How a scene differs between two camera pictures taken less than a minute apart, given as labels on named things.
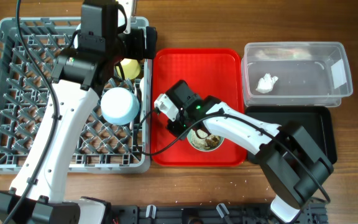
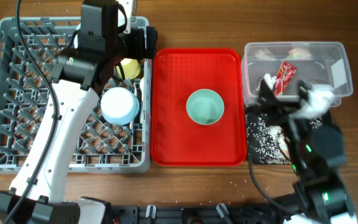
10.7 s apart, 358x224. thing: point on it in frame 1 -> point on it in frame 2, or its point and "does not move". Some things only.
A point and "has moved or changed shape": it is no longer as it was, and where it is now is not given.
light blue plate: (76, 40) does not move
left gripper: (138, 51) does not move
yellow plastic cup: (130, 68) does not move
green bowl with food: (209, 144) has moved or changed shape
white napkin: (265, 84) does not move
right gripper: (173, 127) -> (277, 109)
